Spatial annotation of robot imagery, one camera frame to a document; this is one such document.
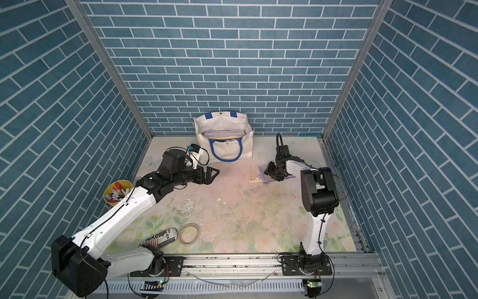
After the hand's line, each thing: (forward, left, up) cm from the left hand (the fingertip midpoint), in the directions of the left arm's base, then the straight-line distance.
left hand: (216, 170), depth 76 cm
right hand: (+13, -25, -21) cm, 35 cm away
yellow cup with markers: (-4, +45, -11) cm, 46 cm away
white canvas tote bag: (+19, -1, -9) cm, 21 cm away
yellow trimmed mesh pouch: (+13, -17, -22) cm, 31 cm away
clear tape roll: (-18, +13, -24) cm, 33 cm away
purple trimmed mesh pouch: (+30, 0, -8) cm, 31 cm away
